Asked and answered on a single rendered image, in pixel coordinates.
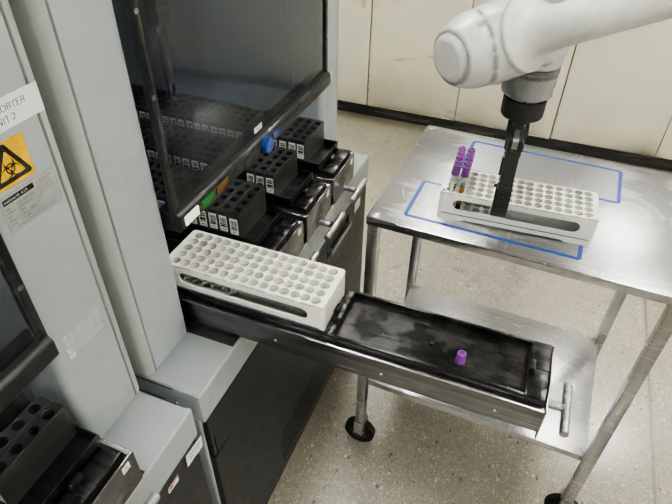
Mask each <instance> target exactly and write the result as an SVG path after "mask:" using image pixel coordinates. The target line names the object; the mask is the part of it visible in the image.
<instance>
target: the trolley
mask: <svg viewBox="0 0 672 504"><path fill-rule="evenodd" d="M504 144H505V140H501V139H496V138H491V137H486V136H481V135H476V134H471V133H466V132H462V131H457V130H452V129H447V128H442V127H437V126H432V125H428V127H427V128H426V129H425V131H424V132H423V134H422V135H421V137H420V138H419V140H418V141H417V143H416V144H415V146H414V147H413V149H412V150H411V152H410V153H409V155H408V156H407V158H406V159H405V160H404V162H403V163H402V165H401V166H400V168H399V169H398V171H397V172H396V174H395V175H394V177H393V178H392V180H391V181H390V183H389V184H388V186H387V187H386V189H385V190H384V192H383V193H382V194H381V196H380V197H379V199H378V200H377V202H376V203H375V205H374V206H373V208H372V209H371V211H370V212H369V214H368V215H367V217H366V224H367V240H366V256H365V272H364V287H363V293H366V294H369V295H373V296H376V289H377V277H378V265H379V253H380V241H381V229H382V228H383V229H387V230H391V231H394V232H398V233H402V234H406V235H409V236H413V238H412V246H411V254H410V261H409V269H408V277H407V285H406V292H405V300H404V302H403V304H405V305H409V306H412V307H416V308H419V309H423V310H427V311H430V312H434V313H437V314H441V315H445V316H448V317H452V318H455V319H459V320H463V321H466V322H470V323H473V324H477V325H480V326H484V327H488V328H491V329H495V330H498V331H502V332H506V333H509V334H513V335H516V336H520V337H523V338H527V339H531V340H533V341H538V342H541V343H545V344H549V345H552V346H555V350H554V359H553V367H552V376H551V384H550V393H549V399H551V400H554V401H557V402H561V403H562V394H563V384H564V383H565V382H569V383H571V384H572V385H573V388H572V401H571V413H570V426H569V436H568V437H566V438H563V437H561V436H560V435H559V425H560V415H561V412H559V411H556V410H553V409H550V408H548V410H547V414H546V417H545V419H544V421H543V424H542V426H541V428H540V431H539V433H538V435H537V437H536V440H534V437H535V431H532V430H529V429H526V428H522V427H519V426H516V425H513V424H510V423H507V422H504V421H501V420H498V419H494V418H491V417H488V416H485V415H482V414H479V413H476V412H473V411H470V410H467V409H463V408H460V407H457V406H454V405H451V404H448V403H445V402H442V401H439V400H435V399H432V398H429V397H426V396H423V395H420V394H417V393H414V392H411V391H408V390H404V389H401V388H398V387H395V386H392V385H389V384H386V383H383V382H380V381H376V380H373V379H370V378H367V377H364V376H361V375H358V383H357V398H356V414H355V416H352V417H349V418H348V420H347V422H346V424H345V429H346V431H347V433H348V434H349V435H350V436H351V437H352V438H354V439H356V440H358V441H361V442H369V441H371V440H372V439H373V437H374V435H375V432H376V431H375V428H374V426H373V425H372V423H371V422H369V421H368V414H367V413H366V408H367V396H368V384H369V385H372V386H374V387H377V388H380V389H383V390H385V391H388V392H391V393H394V394H397V395H399V396H402V397H405V398H408V399H410V400H413V401H416V402H419V403H422V404H424V405H427V406H430V407H433V408H436V409H438V410H441V411H444V412H447V413H449V414H452V415H455V416H458V417H461V418H463V419H466V420H469V421H472V422H474V423H477V424H480V425H483V426H486V427H488V428H491V429H494V430H497V431H499V432H502V433H505V434H508V435H511V436H513V437H516V438H519V439H522V440H524V441H527V442H530V443H533V444H536V445H538V446H541V447H544V448H547V449H549V450H552V451H555V452H558V453H561V454H563V455H566V456H569V457H572V458H574V459H577V460H580V463H579V465H578V467H577V469H576V470H575V472H574V474H573V476H572V478H571V480H570V481H569V483H568V485H567V487H566V488H563V489H562V491H561V493H552V494H549V495H547V496H546V497H545V499H544V504H579V503H578V502H577V501H576V500H575V498H576V497H577V495H578V493H579V492H580V490H581V488H582V486H583V485H584V483H585V481H586V480H587V478H588V476H589V475H590V473H591V471H592V469H593V468H594V466H595V464H596V463H597V461H598V459H599V457H600V456H601V454H602V452H603V451H604V449H605V447H606V445H607V444H608V442H609V440H610V439H611V437H612V435H613V434H614V432H615V430H616V428H617V427H618V425H619V423H620V422H621V420H622V418H623V416H624V415H625V413H626V411H627V410H628V408H629V406H630V404H631V403H632V401H633V399H634V398H635V396H636V394H637V393H638V391H639V389H640V387H641V386H642V384H643V382H644V381H645V379H646V377H647V375H648V374H649V372H650V370H651V369H652V367H653V365H654V363H655V362H656V360H657V358H658V357H659V355H660V353H661V351H662V350H663V348H664V346H665V345H666V343H667V341H668V340H669V338H670V336H671V334H672V174H668V173H663V172H658V171H653V170H648V169H643V168H638V167H634V166H629V165H624V164H619V163H614V162H609V161H604V160H599V159H594V158H589V157H584V156H579V155H575V154H570V153H565V152H560V151H555V150H550V149H545V148H540V147H535V146H530V145H525V144H524V149H523V152H521V156H520V158H519V161H518V165H517V169H516V174H515V178H518V179H523V180H529V181H535V182H540V183H546V184H552V185H558V186H563V187H569V188H575V189H580V190H586V191H592V192H596V193H598V197H599V214H600V220H599V222H598V225H597V228H596V230H595V233H594V235H593V238H592V240H591V243H590V245H589V246H583V245H577V244H572V243H567V242H562V240H558V239H553V238H548V237H543V236H538V235H533V234H528V233H522V232H517V231H512V230H507V229H502V228H497V227H492V226H487V225H482V224H477V223H472V222H467V221H456V220H451V219H446V218H441V217H438V216H437V209H438V203H439V197H440V191H441V187H442V184H443V181H444V178H445V175H446V172H447V169H448V168H449V167H453V165H454V162H455V159H456V156H457V152H458V150H459V147H460V146H465V147H466V153H465V157H464V161H463V164H462V168H463V165H464V162H465V158H466V155H467V152H468V148H470V147H472V148H475V149H476V151H475V156H474V159H473V163H472V167H471V170H472V171H478V172H484V173H489V174H495V175H498V173H499V169H500V164H501V160H502V156H504V151H505V150H504ZM462 168H461V169H462ZM422 239H424V240H428V241H432V242H436V243H439V244H443V245H447V246H450V247H454V248H458V249H462V250H465V251H469V252H473V253H477V254H480V255H484V256H488V257H492V258H495V259H499V260H503V261H506V262H510V263H514V264H518V265H521V266H525V267H529V268H533V269H536V270H540V271H544V272H547V273H551V274H555V275H559V276H562V277H566V278H570V279H574V280H577V281H581V282H585V283H589V284H592V285H596V286H600V287H603V288H607V289H611V290H615V291H616V292H615V294H614V296H613V298H612V301H611V303H610V305H609V307H608V309H607V312H606V314H605V316H604V318H603V320H602V322H601V325H600V327H599V329H598V331H597V333H596V336H595V338H593V337H590V336H587V335H583V334H580V333H576V332H573V331H570V330H566V329H563V328H560V327H556V326H553V325H549V324H546V323H543V322H539V321H536V320H532V319H529V318H526V317H522V316H519V315H515V314H512V313H509V312H505V311H502V310H498V309H495V308H492V307H488V306H485V305H481V304H478V303H475V302H471V301H468V300H465V299H461V298H458V297H454V296H451V295H448V294H444V293H441V292H437V291H434V290H431V289H427V288H424V287H420V286H417V285H416V278H417V271H418V264H419V257H420V250H421V243H422ZM627 294H630V295H633V296H637V297H641V298H645V299H648V300H652V301H656V302H659V303H663V304H667V305H666V307H665V309H664V310H663V312H662V314H661V316H660V318H659V319H658V321H657V323H656V325H655V327H654V329H653V330H652V332H651V334H650V336H649V338H648V339H647V341H646V343H645V345H644V347H643V349H642V350H641V352H640V354H639V356H638V358H637V360H636V361H635V363H634V365H633V367H632V369H631V370H630V372H629V374H628V376H627V378H626V380H625V381H624V383H623V385H622V387H621V389H620V390H619V392H618V394H617V396H616V398H615V400H614V401H613V403H612V405H611V407H610V409H609V410H608V412H607V414H606V416H605V418H604V420H603V421H602V423H601V425H600V427H599V429H598V430H597V432H596V434H595V436H594V438H593V440H592V441H591V443H590V445H589V447H588V439H589V429H590V418H591V408H592V398H593V387H594V377H595V367H596V359H597V357H598V355H599V353H600V351H601V348H602V346H603V344H604V342H605V340H606V338H607V336H608V334H609V332H610V330H611V328H612V325H613V323H614V321H615V319H616V317H617V315H618V313H619V311H620V309H621V307H622V305H623V303H624V300H625V298H626V296H627Z"/></svg>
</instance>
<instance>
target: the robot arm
mask: <svg viewBox="0 0 672 504"><path fill-rule="evenodd" d="M668 19H672V0H495V1H491V2H487V3H485V4H482V5H480V6H478V7H477V8H474V9H471V10H468V11H466V12H464V13H461V14H459V15H457V16H456V17H454V18H453V19H452V20H450V21H449V22H448V23H447V24H446V25H445V26H444V27H443V28H442V29H441V31H440V32H439V34H438V35H437V37H436V39H435V42H434V51H433V59H434V64H435V67H436V69H437V71H438V73H439V74H440V76H441V78H442V79H443V80H444V81H445V82H446V83H448V84H450V85H452V86H454V87H458V88H464V89H475V88H480V87H484V86H487V85H490V84H492V85H496V84H500V83H502V85H501V90H502V92H503V93H504V95H503V100H502V104H501V109H500V111H501V114H502V115H503V116H504V117H505V118H506V119H509V120H508V122H507V128H506V134H505V135H506V140H505V144H504V150H505V151H504V156H502V160H501V164H500V169H499V173H498V175H500V180H499V182H498V183H497V184H494V187H496V189H495V194H494V198H493V202H492V207H491V211H490V215H492V216H497V217H502V218H505V217H506V213H507V209H508V206H509V202H510V198H511V194H512V190H513V182H514V178H515V174H516V169H517V165H518V161H519V158H520V156H521V152H523V149H524V144H525V140H526V138H527V137H528V134H529V127H530V123H535V122H538V121H539V120H541V119H542V117H543V115H544V111H545V107H546V104H547V100H549V99H550V98H551V97H552V93H553V89H554V88H555V85H556V83H557V79H558V76H559V74H560V71H561V65H562V62H563V60H564V58H565V56H566V55H567V53H568V52H569V50H570V47H571V46H572V45H575V44H579V43H582V42H586V41H589V40H593V39H596V38H600V37H604V36H607V35H611V34H615V33H619V32H622V31H626V30H630V29H634V28H638V27H641V26H645V25H649V24H653V23H657V22H661V21H664V20H668Z"/></svg>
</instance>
